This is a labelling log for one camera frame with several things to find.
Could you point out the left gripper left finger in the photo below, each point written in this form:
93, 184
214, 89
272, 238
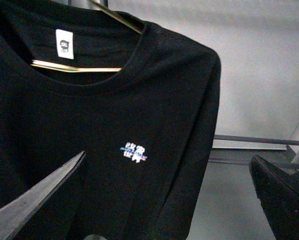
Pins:
46, 211

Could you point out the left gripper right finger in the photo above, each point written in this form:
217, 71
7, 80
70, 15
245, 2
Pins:
278, 192

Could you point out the black t-shirt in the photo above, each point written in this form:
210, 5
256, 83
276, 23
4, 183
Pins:
147, 130

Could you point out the black metal rack frame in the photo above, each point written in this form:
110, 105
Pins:
285, 157

